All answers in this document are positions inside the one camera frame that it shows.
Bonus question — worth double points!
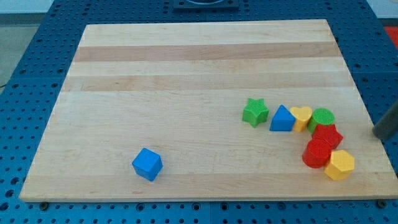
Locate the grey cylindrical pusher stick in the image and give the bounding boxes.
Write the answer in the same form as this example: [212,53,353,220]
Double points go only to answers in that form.
[373,101,397,141]

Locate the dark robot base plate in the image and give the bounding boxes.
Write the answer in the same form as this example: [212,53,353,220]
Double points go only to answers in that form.
[171,0,239,10]

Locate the red star block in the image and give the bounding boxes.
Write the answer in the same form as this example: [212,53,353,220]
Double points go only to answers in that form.
[312,124,343,150]

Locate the red circle block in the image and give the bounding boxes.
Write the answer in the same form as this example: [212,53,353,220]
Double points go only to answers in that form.
[302,139,332,169]

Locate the blue triangle block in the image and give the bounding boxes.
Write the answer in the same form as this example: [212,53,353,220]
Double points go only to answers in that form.
[269,105,295,131]

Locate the green star block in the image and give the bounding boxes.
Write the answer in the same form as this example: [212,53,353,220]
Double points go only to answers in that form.
[242,98,269,128]

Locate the yellow heart block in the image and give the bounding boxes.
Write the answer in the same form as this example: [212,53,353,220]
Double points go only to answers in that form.
[290,106,313,132]

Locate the wooden board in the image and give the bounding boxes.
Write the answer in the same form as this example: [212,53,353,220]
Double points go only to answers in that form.
[19,19,397,202]

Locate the yellow hexagon block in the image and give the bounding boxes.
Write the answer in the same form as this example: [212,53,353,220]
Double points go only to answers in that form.
[324,150,355,180]

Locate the green circle block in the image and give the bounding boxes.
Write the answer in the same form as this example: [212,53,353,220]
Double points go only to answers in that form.
[307,108,335,133]

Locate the blue cube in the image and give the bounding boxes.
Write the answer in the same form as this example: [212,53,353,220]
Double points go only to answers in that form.
[132,148,163,181]

